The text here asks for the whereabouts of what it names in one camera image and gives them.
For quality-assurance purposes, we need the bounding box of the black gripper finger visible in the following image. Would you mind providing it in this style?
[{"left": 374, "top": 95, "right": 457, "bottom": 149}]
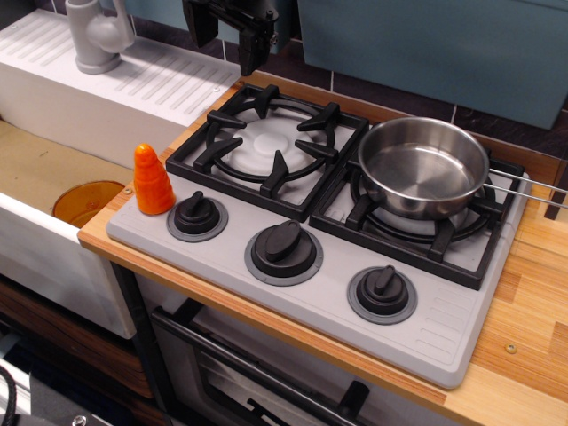
[
  {"left": 184, "top": 7, "right": 218, "bottom": 48},
  {"left": 238, "top": 22, "right": 275, "bottom": 76}
]

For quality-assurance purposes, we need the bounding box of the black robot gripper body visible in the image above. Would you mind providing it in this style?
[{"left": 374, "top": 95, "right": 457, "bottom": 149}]
[{"left": 182, "top": 0, "right": 280, "bottom": 30}]

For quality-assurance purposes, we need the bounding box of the stainless steel pan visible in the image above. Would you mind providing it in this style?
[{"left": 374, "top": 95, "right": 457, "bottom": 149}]
[{"left": 357, "top": 117, "right": 567, "bottom": 220}]

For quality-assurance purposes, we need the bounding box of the grey toy faucet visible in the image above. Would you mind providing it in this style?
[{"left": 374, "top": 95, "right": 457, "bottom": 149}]
[{"left": 65, "top": 1, "right": 135, "bottom": 75}]

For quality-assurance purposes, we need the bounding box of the black left burner grate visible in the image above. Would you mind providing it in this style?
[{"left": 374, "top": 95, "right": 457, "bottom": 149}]
[{"left": 166, "top": 84, "right": 369, "bottom": 222}]

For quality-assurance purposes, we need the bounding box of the black burner grate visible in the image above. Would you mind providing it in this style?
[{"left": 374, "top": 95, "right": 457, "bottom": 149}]
[
  {"left": 166, "top": 84, "right": 369, "bottom": 222},
  {"left": 310, "top": 156, "right": 525, "bottom": 290}
]

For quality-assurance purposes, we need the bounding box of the grey toy stove top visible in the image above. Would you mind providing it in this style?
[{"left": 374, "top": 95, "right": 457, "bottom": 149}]
[{"left": 105, "top": 83, "right": 533, "bottom": 391}]

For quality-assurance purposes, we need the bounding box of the orange plastic carrot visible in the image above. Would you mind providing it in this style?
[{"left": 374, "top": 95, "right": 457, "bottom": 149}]
[{"left": 133, "top": 143, "right": 176, "bottom": 215}]

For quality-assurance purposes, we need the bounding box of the white toy sink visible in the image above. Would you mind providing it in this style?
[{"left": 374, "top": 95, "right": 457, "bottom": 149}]
[{"left": 1, "top": 9, "right": 239, "bottom": 339}]

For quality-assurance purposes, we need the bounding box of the black left stove knob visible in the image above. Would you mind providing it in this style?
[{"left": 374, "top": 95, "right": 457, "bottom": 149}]
[{"left": 167, "top": 191, "right": 229, "bottom": 243}]

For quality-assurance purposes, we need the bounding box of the black stove knob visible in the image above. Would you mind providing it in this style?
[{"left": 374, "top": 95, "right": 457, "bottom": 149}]
[
  {"left": 347, "top": 265, "right": 418, "bottom": 326},
  {"left": 167, "top": 191, "right": 229, "bottom": 243},
  {"left": 244, "top": 220, "right": 324, "bottom": 287}
]

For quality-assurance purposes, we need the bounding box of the black middle stove knob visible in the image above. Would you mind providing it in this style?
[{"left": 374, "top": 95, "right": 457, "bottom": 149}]
[{"left": 244, "top": 220, "right": 324, "bottom": 287}]

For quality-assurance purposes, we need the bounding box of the orange sink drain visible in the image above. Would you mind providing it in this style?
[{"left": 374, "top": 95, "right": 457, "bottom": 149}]
[{"left": 51, "top": 180, "right": 125, "bottom": 228}]

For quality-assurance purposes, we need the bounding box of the teal cabinet panel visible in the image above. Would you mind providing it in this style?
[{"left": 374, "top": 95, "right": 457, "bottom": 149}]
[{"left": 298, "top": 1, "right": 567, "bottom": 130}]

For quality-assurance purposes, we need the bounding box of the black right stove knob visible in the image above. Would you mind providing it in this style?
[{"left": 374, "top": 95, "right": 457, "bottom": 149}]
[{"left": 347, "top": 265, "right": 418, "bottom": 326}]

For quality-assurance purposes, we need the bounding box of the black right burner grate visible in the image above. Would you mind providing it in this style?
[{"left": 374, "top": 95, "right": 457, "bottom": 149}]
[{"left": 310, "top": 156, "right": 525, "bottom": 290}]

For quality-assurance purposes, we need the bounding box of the toy oven door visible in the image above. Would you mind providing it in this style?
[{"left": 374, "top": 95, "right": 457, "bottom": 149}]
[{"left": 137, "top": 276, "right": 453, "bottom": 425}]

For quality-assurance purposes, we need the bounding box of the black oven door handle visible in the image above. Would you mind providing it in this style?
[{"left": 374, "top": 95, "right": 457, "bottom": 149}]
[{"left": 150, "top": 302, "right": 368, "bottom": 425}]

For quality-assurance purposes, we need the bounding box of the black cable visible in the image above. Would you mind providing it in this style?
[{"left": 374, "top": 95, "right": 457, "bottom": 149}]
[{"left": 0, "top": 363, "right": 19, "bottom": 416}]

